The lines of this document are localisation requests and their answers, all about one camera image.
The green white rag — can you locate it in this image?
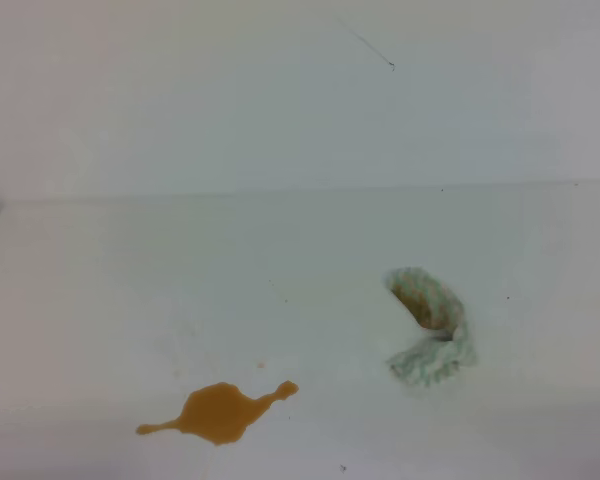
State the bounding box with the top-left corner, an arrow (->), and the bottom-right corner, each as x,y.
384,267 -> 476,387

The brown coffee stain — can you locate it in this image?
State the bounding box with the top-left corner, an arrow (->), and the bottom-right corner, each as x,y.
136,381 -> 299,446

